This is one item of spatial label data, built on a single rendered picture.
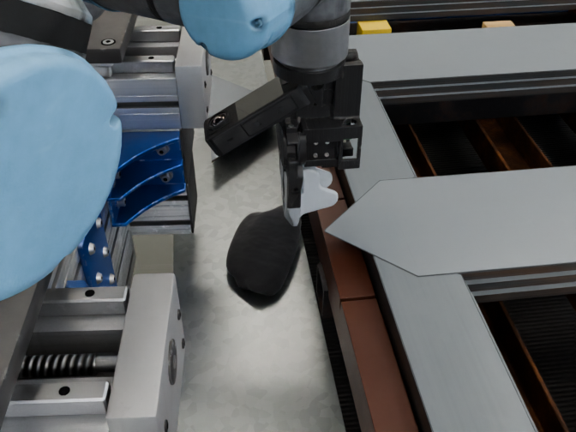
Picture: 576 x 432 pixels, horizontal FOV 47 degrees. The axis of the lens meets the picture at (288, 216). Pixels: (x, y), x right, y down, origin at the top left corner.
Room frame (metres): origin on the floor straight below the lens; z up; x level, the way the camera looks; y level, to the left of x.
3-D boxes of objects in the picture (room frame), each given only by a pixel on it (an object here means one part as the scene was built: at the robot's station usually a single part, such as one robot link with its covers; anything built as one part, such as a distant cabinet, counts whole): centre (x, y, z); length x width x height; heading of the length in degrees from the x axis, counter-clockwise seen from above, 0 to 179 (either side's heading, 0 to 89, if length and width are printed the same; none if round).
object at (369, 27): (1.29, -0.17, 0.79); 0.06 x 0.05 x 0.04; 97
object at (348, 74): (0.61, -0.03, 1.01); 0.09 x 0.08 x 0.12; 97
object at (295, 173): (0.58, -0.01, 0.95); 0.05 x 0.02 x 0.09; 7
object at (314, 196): (0.59, -0.03, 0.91); 0.06 x 0.03 x 0.09; 97
